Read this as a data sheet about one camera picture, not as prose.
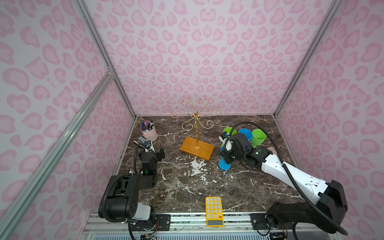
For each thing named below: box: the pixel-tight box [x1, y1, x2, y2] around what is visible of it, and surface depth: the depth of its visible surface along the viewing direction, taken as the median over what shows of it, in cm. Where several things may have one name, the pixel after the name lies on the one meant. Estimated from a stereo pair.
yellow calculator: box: [205, 196, 224, 227], surface depth 77 cm
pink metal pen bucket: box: [139, 120, 158, 142], surface depth 101 cm
